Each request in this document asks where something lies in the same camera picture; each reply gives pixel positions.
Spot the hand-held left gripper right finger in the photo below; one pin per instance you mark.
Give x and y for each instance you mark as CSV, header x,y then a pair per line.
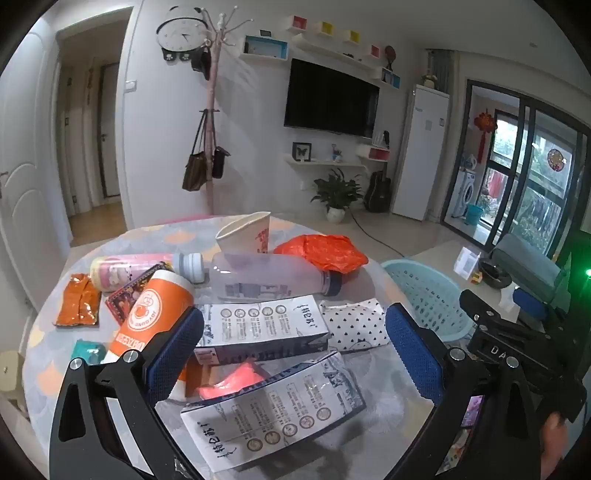
x,y
413,355

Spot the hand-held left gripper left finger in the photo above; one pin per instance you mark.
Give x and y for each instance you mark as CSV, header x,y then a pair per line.
x,y
178,350

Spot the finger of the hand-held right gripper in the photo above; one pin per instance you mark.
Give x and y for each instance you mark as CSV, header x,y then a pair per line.
x,y
531,302
485,314

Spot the light blue laundry basket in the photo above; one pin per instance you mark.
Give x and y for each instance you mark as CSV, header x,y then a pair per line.
x,y
429,295

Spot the pink yogurt bottle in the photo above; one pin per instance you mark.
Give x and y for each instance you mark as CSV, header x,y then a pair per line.
x,y
134,270

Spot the clear plastic bottle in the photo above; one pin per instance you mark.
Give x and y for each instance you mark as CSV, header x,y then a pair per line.
x,y
268,277

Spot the dark shoulder bag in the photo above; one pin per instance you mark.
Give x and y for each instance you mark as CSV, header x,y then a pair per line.
x,y
220,161

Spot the person's right hand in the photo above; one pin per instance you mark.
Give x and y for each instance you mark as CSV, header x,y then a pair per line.
x,y
551,443

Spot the grey sofa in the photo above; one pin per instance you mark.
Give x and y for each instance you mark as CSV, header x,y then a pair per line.
x,y
526,265

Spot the small yellow toy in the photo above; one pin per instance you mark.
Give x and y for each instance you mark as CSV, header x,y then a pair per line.
x,y
475,277

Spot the black ashtray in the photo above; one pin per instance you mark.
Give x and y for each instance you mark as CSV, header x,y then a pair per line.
x,y
494,276

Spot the orange paper cup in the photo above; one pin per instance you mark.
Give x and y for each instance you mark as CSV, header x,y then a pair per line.
x,y
147,314

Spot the small white box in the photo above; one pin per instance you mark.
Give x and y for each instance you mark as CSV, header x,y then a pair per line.
x,y
466,263

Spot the red plastic wrapper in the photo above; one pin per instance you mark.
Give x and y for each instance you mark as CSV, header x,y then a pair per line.
x,y
231,381

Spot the white polka-dot pouch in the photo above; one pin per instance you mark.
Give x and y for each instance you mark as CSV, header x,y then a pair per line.
x,y
355,325

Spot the white coffee table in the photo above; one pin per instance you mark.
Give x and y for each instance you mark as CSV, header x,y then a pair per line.
x,y
438,261

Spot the dark printed card packet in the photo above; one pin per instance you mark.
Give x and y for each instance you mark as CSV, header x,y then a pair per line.
x,y
121,302

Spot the white blue milk carton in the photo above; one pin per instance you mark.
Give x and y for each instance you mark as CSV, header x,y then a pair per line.
x,y
272,415
263,327

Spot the teal wrapper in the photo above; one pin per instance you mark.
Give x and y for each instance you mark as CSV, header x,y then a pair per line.
x,y
87,350

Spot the blue bucket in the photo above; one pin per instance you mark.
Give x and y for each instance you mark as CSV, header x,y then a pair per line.
x,y
473,214

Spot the orange foil packet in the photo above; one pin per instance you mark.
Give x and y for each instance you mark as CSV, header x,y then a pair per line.
x,y
78,304

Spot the white washing machine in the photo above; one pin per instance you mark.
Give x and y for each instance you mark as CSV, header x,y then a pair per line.
x,y
464,191

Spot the red hanging cloth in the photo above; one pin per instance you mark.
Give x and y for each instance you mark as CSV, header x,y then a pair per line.
x,y
496,182

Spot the grey patterned tablecloth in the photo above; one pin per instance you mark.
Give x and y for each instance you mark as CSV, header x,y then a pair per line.
x,y
55,383

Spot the white paper cup red print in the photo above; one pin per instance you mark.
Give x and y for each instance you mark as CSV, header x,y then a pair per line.
x,y
240,235

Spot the orange plastic bag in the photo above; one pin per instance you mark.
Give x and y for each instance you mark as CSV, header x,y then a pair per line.
x,y
323,254

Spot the round red window decal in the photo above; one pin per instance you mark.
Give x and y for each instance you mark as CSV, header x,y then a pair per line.
x,y
557,159

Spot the black sliding glass door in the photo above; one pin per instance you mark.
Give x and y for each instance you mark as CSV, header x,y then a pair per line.
x,y
521,152

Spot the black guitar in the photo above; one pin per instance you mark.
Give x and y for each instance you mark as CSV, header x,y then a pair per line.
x,y
378,189

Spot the beige stool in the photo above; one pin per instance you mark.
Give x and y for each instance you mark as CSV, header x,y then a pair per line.
x,y
9,369

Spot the tall white appliance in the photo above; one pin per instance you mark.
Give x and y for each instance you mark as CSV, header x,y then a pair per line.
x,y
422,152

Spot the brown handbag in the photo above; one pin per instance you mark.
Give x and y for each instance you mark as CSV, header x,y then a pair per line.
x,y
196,170

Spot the green potted plant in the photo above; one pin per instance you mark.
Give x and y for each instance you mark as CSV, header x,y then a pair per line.
x,y
337,189

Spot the red knot ornament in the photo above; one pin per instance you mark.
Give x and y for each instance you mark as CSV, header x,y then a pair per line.
x,y
485,122

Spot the red white tissue box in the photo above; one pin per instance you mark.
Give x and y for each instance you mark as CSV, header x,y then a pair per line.
x,y
374,153

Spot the small figurine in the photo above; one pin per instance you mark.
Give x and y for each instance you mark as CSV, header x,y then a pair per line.
x,y
336,153

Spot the dark hallway door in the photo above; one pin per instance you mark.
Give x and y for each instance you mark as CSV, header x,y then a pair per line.
x,y
110,129

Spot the framed butterfly picture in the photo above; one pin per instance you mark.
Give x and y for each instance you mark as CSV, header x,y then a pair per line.
x,y
302,151

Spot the pink coat rack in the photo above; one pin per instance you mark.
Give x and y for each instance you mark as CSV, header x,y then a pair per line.
x,y
211,115

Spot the white room door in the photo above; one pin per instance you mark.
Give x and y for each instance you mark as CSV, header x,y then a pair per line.
x,y
23,161

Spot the small black hanging pouch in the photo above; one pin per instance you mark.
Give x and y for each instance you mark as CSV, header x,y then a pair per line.
x,y
202,60

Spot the low white wall shelf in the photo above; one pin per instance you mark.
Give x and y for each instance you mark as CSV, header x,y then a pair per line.
x,y
318,162

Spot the blue cube wall shelf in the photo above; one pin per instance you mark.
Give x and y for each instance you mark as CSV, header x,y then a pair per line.
x,y
391,78

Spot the black wall television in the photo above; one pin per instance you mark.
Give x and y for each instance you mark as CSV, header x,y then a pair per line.
x,y
330,99

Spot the white light switch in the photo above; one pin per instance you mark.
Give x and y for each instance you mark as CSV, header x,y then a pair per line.
x,y
130,85

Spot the red cube wall shelf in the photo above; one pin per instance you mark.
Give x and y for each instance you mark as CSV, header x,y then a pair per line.
x,y
299,22
375,50

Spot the yellow cube wall shelf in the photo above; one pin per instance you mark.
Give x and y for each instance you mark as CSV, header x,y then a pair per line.
x,y
352,37
325,28

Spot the long white wall shelf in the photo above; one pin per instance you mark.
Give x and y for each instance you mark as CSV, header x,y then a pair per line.
x,y
323,48

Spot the panda wall clock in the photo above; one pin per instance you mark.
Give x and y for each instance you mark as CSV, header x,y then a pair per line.
x,y
178,34

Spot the blue box wall shelf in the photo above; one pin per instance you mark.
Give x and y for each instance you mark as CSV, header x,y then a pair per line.
x,y
265,46

